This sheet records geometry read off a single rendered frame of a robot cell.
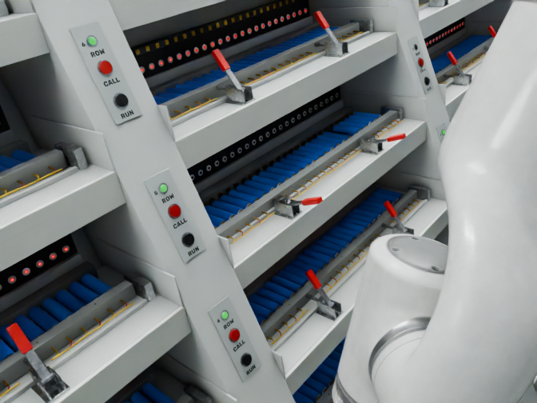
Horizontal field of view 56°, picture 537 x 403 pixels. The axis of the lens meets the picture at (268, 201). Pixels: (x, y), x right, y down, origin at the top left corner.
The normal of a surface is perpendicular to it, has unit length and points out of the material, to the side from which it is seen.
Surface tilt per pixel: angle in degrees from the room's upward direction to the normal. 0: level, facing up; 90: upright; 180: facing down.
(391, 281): 71
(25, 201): 19
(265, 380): 90
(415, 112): 90
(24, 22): 109
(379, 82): 90
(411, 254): 31
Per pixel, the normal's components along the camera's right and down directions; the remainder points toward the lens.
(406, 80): -0.65, 0.45
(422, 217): -0.15, -0.87
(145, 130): 0.66, -0.07
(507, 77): -0.82, -0.11
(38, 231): 0.75, 0.22
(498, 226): 0.09, -0.43
